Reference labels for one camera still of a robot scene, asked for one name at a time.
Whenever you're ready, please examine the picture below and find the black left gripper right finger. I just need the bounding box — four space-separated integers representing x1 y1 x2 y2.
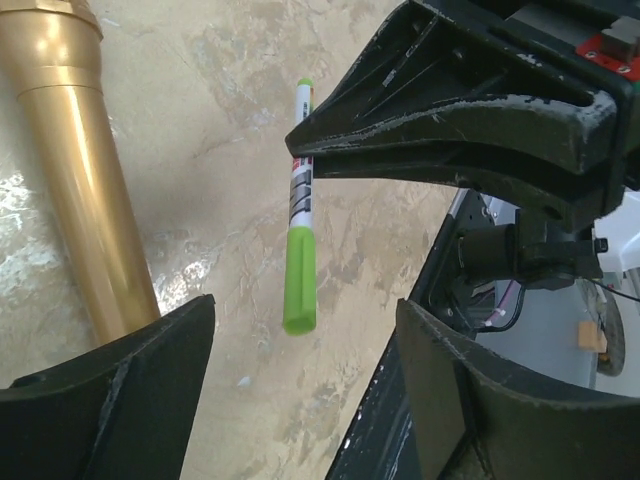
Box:
397 300 639 479

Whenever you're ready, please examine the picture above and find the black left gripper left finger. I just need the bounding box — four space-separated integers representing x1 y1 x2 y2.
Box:
1 295 215 479

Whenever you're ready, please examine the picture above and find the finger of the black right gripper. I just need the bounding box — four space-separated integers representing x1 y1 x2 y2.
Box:
314 144 620 231

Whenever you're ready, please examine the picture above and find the white green whiteboard marker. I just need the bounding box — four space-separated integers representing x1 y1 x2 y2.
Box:
281 77 318 336

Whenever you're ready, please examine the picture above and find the gold microphone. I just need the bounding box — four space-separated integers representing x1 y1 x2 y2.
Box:
1 1 160 344

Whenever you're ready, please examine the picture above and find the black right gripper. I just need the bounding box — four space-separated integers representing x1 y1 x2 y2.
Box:
286 1 639 280

